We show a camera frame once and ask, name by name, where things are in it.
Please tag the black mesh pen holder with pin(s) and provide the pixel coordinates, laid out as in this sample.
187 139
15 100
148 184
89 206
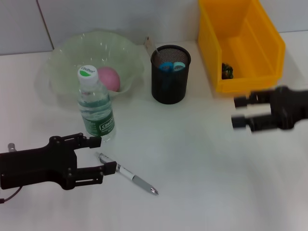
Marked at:
169 86

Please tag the pink toy peach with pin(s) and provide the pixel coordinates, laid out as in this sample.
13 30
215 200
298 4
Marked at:
110 79

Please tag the green plastic wrapper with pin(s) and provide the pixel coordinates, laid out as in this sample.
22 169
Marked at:
227 71

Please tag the transparent plastic ruler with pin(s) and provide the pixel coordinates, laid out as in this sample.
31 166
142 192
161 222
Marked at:
150 45

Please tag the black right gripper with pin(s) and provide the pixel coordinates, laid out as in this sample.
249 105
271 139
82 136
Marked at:
288 108

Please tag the silver left wrist connector post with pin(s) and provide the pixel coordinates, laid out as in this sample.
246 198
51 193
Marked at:
11 147

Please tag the grey grip ballpoint pen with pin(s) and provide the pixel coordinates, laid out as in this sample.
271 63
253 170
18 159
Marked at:
144 184

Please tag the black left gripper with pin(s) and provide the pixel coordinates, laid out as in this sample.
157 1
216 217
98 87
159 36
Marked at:
38 167

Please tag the yellow plastic bin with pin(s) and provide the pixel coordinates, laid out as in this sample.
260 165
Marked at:
240 36

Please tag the clear green-label water bottle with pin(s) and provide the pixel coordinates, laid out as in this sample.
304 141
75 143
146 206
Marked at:
96 108

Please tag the translucent green fruit plate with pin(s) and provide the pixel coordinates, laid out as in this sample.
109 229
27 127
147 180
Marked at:
67 57

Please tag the blue scissors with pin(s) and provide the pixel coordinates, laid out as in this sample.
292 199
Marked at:
166 66

